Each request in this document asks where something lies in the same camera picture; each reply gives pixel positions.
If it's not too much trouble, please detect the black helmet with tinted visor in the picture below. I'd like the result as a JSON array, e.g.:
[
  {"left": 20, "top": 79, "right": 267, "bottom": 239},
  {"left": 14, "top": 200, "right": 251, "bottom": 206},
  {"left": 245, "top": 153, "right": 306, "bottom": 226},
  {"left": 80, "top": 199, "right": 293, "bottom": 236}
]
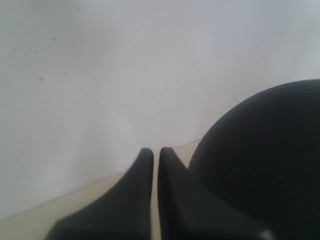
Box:
[{"left": 188, "top": 79, "right": 320, "bottom": 240}]

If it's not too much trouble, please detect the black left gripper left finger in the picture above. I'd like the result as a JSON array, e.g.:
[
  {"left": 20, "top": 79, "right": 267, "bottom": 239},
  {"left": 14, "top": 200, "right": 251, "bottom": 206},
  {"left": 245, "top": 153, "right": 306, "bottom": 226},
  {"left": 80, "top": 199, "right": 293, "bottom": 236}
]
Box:
[{"left": 46, "top": 148, "right": 153, "bottom": 240}]

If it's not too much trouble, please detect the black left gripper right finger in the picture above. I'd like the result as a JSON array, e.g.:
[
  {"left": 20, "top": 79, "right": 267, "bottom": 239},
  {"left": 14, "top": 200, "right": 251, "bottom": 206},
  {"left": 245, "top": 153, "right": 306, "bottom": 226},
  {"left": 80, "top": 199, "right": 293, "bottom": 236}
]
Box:
[{"left": 157, "top": 147, "right": 273, "bottom": 240}]

